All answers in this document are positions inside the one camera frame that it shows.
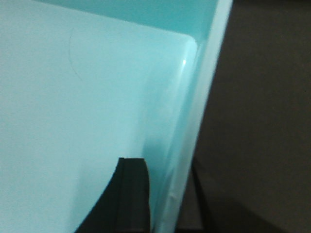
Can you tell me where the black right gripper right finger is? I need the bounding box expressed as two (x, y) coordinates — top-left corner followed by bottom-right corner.
(176, 160), (204, 233)

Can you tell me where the light blue plastic bin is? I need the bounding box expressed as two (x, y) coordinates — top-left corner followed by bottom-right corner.
(0, 0), (232, 233)

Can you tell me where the black conveyor belt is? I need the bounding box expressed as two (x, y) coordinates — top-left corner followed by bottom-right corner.
(195, 0), (311, 233)

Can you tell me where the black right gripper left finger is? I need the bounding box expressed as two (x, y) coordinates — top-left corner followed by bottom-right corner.
(76, 158), (151, 233)

